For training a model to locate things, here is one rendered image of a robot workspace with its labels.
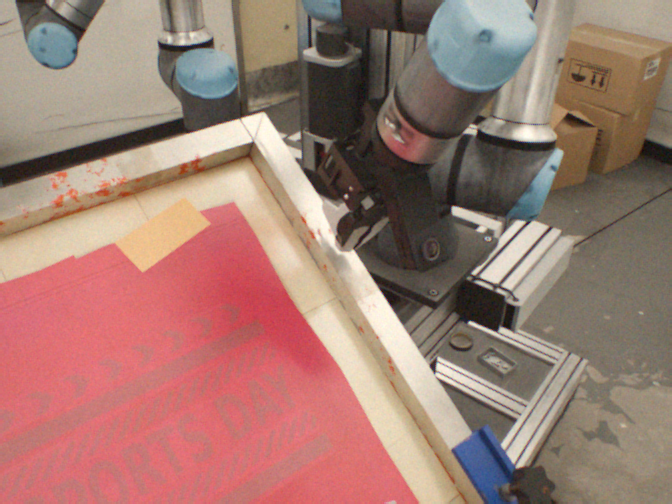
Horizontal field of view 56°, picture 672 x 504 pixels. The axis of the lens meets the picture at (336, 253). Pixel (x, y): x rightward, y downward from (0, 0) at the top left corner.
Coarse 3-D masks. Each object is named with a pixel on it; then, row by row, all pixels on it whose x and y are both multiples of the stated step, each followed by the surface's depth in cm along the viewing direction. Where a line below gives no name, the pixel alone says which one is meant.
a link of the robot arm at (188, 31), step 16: (160, 0) 125; (176, 0) 123; (192, 0) 125; (176, 16) 125; (192, 16) 126; (160, 32) 130; (176, 32) 127; (192, 32) 128; (208, 32) 131; (160, 48) 130; (176, 48) 127; (192, 48) 128; (208, 48) 130; (160, 64) 135
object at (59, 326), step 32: (0, 288) 66; (32, 288) 67; (64, 288) 68; (0, 320) 64; (32, 320) 65; (64, 320) 66; (96, 320) 67; (0, 352) 63; (32, 352) 64; (64, 352) 65; (96, 352) 66; (0, 384) 62; (32, 384) 63
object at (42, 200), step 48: (192, 144) 77; (240, 144) 80; (0, 192) 67; (48, 192) 68; (96, 192) 71; (288, 192) 79; (336, 288) 78; (384, 336) 74; (432, 384) 73; (432, 432) 72
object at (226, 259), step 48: (192, 240) 75; (240, 240) 78; (96, 288) 69; (144, 288) 71; (192, 288) 73; (240, 288) 75; (144, 336) 68; (288, 336) 74; (336, 384) 73; (336, 432) 71; (336, 480) 68; (384, 480) 70
